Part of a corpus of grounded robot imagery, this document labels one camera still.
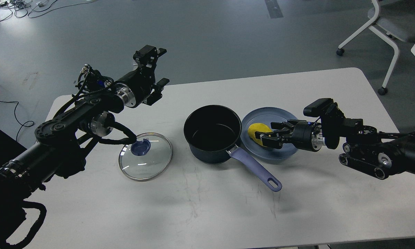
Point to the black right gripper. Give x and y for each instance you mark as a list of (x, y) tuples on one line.
[(304, 135)]

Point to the white office chair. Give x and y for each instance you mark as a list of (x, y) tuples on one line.
[(388, 21)]

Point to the glass pot lid blue knob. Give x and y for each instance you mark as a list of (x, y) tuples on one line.
[(147, 158)]

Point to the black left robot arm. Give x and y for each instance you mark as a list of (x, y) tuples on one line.
[(64, 142)]

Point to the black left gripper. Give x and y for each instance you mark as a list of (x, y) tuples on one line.
[(138, 86)]

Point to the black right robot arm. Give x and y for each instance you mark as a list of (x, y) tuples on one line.
[(367, 150)]

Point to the blue round plate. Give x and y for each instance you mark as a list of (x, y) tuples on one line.
[(266, 115)]

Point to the dark blue saucepan purple handle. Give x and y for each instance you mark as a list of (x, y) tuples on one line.
[(213, 135)]

